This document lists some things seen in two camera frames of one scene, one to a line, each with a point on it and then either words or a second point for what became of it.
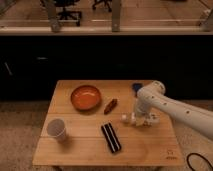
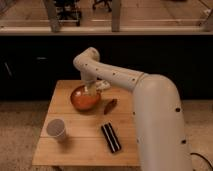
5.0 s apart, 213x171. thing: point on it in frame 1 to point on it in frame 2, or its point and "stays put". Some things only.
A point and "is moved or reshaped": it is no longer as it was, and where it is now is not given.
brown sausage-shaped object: (110, 106) stays put
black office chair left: (68, 15) stays put
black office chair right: (107, 2) stays put
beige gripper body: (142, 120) to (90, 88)
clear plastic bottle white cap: (144, 119) is moved or reshaped
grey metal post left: (55, 24) stays put
